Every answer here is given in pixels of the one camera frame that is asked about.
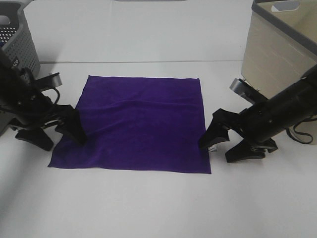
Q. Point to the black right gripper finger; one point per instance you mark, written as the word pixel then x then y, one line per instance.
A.
pixel 245 150
pixel 217 132

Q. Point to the purple towel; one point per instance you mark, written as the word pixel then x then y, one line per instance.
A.
pixel 136 123

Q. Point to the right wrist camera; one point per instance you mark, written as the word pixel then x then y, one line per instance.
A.
pixel 247 92

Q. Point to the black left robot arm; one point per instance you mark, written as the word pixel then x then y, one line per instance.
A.
pixel 34 106

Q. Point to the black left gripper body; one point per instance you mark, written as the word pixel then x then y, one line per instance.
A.
pixel 22 104

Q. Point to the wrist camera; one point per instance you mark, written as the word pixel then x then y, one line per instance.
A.
pixel 48 82
pixel 247 92

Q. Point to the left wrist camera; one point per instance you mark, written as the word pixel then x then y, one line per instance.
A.
pixel 48 82

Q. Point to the beige storage basket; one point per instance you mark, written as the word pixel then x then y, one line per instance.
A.
pixel 281 44

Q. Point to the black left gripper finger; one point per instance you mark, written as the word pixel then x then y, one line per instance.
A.
pixel 69 123
pixel 36 137

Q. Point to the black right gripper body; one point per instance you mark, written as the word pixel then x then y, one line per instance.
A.
pixel 265 119

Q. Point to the grey perforated basket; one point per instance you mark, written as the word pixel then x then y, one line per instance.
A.
pixel 17 48

